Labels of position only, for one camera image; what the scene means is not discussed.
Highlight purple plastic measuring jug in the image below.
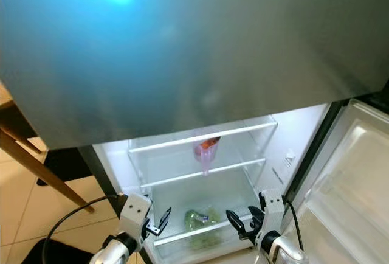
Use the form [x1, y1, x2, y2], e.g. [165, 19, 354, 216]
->
[193, 137, 221, 176]

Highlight orange carrot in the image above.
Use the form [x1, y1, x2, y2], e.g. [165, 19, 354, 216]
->
[199, 136, 221, 149]

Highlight silver fridge main door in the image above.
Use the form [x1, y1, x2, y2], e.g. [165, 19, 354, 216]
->
[283, 99, 389, 264]

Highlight glass fridge shelf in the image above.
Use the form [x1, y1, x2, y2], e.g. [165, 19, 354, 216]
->
[139, 158, 265, 189]
[128, 116, 278, 154]

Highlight white fridge control dial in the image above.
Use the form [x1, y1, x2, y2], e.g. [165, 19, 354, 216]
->
[283, 150, 297, 168]

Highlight silver fridge freezer door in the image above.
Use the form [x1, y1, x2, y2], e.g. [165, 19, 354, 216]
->
[0, 0, 389, 150]

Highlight clear crisper drawer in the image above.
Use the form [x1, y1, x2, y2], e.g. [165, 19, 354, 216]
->
[149, 206, 271, 259]

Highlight bagged green vegetables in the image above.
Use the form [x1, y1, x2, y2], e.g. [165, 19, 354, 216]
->
[184, 208, 222, 249]

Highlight large black floor mat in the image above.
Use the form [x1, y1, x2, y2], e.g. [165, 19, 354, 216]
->
[36, 147, 92, 187]

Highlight light wooden dining table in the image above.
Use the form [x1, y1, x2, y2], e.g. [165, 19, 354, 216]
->
[0, 82, 96, 214]

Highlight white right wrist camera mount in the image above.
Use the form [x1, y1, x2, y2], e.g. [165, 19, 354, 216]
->
[258, 189, 286, 240]

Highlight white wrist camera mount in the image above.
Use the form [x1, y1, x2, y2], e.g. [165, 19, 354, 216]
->
[119, 193, 153, 240]
[258, 189, 286, 240]

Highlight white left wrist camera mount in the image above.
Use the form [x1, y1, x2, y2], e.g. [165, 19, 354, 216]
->
[119, 193, 153, 240]

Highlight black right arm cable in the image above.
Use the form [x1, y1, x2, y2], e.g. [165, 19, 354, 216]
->
[284, 200, 305, 249]

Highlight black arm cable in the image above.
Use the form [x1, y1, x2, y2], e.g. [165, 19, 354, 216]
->
[41, 195, 125, 264]
[284, 200, 305, 249]

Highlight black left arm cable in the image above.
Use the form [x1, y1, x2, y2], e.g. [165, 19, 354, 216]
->
[41, 195, 125, 264]

